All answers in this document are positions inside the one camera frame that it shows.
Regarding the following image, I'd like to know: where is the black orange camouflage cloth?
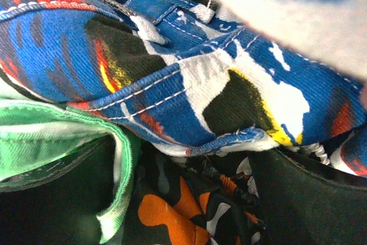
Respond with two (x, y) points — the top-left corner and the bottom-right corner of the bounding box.
(122, 143), (271, 244)

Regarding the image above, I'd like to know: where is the blue white red patterned cloth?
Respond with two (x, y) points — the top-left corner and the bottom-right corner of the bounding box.
(1, 0), (366, 176)

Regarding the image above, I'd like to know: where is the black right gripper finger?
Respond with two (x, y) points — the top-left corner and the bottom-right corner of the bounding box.
(248, 149), (366, 244)

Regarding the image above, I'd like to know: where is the green white tie-dye cloth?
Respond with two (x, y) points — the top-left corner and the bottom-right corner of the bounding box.
(1, 81), (141, 244)

